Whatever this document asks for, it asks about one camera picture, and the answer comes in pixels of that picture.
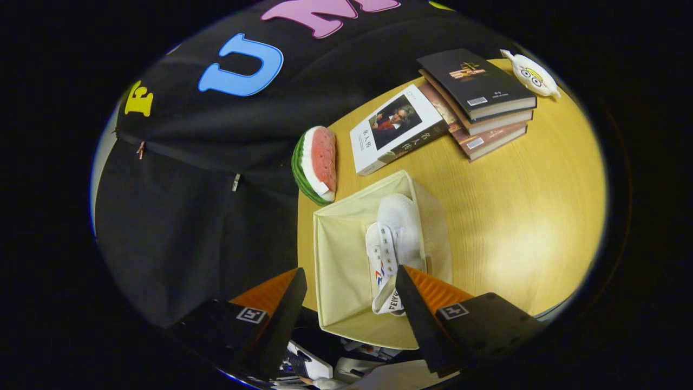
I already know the black backdrop cloth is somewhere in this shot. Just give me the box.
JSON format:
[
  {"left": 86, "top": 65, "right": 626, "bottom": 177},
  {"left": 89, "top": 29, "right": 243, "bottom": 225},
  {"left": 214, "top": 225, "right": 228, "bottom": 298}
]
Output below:
[{"left": 95, "top": 0, "right": 515, "bottom": 328}]

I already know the cream fabric storage box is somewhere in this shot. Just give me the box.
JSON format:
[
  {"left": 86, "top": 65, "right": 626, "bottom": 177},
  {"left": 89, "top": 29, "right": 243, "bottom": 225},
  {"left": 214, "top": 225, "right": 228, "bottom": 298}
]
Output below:
[{"left": 313, "top": 170, "right": 453, "bottom": 351}]

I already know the black hardcover book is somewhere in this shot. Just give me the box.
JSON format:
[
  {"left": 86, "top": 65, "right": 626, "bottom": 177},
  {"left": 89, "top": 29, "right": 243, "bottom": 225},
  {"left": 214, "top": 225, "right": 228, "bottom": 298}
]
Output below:
[{"left": 416, "top": 48, "right": 537, "bottom": 121}]

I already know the white canvas shoe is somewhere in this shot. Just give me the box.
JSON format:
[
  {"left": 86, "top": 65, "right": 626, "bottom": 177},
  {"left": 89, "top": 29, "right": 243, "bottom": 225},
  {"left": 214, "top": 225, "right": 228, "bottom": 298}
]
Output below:
[
  {"left": 365, "top": 221, "right": 407, "bottom": 316},
  {"left": 377, "top": 193, "right": 424, "bottom": 271}
]

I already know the white plastic device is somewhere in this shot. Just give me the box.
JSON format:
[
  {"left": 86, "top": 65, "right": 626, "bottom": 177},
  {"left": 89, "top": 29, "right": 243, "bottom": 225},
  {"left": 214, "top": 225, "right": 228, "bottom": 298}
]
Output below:
[{"left": 280, "top": 341, "right": 333, "bottom": 381}]

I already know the white plastic case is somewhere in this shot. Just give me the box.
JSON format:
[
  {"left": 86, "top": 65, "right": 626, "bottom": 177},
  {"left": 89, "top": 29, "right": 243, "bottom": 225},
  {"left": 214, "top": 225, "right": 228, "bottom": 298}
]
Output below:
[{"left": 333, "top": 356, "right": 382, "bottom": 384}]

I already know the white cartoon face toy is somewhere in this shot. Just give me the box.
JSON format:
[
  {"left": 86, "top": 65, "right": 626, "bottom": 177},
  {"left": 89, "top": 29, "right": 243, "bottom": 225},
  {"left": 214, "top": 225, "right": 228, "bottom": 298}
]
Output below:
[{"left": 499, "top": 49, "right": 563, "bottom": 100}]

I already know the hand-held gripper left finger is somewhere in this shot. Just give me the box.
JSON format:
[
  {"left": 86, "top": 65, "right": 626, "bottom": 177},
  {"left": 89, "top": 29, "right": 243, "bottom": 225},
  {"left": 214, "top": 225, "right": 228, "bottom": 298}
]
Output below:
[{"left": 168, "top": 267, "right": 308, "bottom": 381}]

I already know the white portrait cover book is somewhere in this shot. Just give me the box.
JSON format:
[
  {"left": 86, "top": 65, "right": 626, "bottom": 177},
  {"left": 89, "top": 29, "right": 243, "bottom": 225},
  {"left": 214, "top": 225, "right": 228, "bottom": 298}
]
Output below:
[{"left": 349, "top": 83, "right": 449, "bottom": 177}]

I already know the watermelon slice toy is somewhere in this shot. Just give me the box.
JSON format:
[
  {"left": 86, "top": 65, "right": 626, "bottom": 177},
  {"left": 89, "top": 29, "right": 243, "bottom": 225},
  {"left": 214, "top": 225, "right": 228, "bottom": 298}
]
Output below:
[{"left": 291, "top": 126, "right": 338, "bottom": 207}]

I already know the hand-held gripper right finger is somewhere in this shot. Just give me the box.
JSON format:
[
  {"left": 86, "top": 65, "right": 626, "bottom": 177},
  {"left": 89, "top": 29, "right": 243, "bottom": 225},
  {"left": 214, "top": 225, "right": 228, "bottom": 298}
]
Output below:
[{"left": 394, "top": 265, "right": 546, "bottom": 379}]

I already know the brown book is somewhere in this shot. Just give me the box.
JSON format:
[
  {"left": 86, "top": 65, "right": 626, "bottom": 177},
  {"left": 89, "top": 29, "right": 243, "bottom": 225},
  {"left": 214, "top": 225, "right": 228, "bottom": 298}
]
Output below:
[{"left": 419, "top": 69, "right": 534, "bottom": 137}]

